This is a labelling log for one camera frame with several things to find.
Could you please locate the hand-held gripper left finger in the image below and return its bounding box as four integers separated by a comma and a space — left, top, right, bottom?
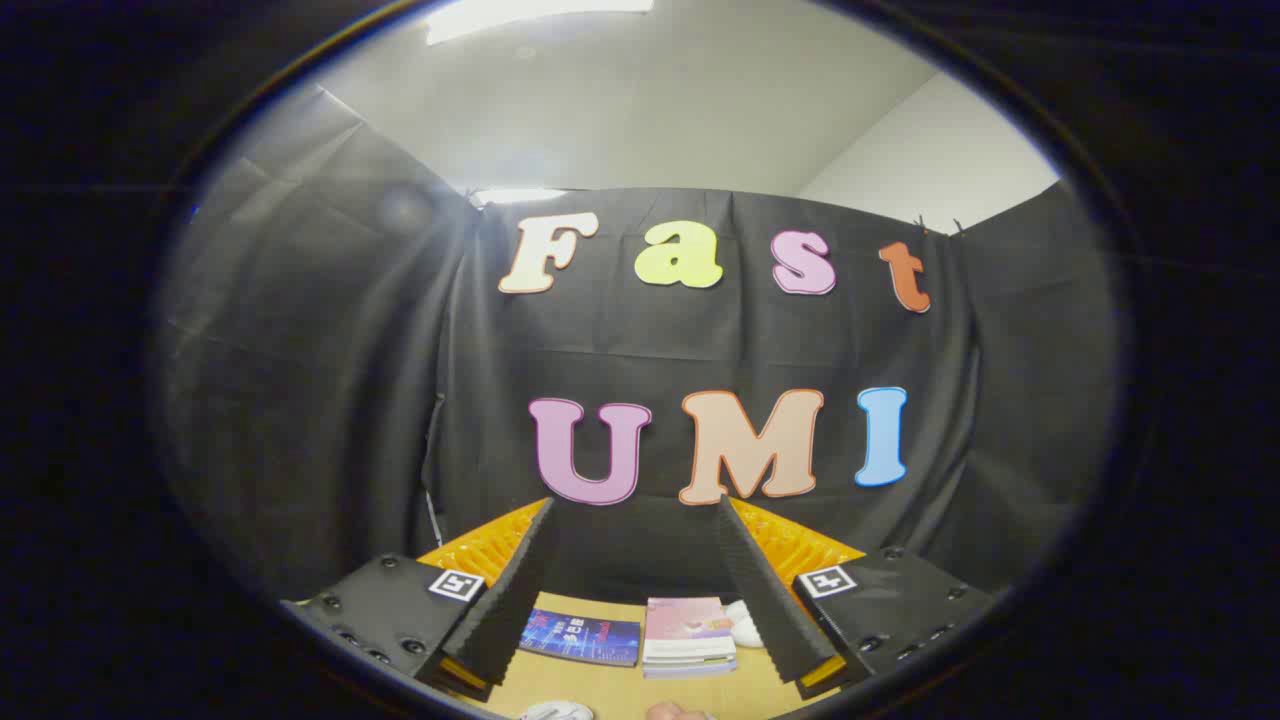
283, 497, 558, 703

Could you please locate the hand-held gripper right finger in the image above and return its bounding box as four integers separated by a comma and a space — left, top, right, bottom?
716, 494, 998, 701

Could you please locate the white crumpled cloth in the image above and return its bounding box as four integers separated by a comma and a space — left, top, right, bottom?
725, 600, 766, 649

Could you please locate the pink cover book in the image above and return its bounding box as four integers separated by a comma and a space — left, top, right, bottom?
645, 597, 738, 653

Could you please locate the blue cover book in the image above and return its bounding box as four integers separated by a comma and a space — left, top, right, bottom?
520, 608, 642, 668

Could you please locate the ceiling light panel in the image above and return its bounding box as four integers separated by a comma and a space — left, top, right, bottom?
425, 0, 656, 46

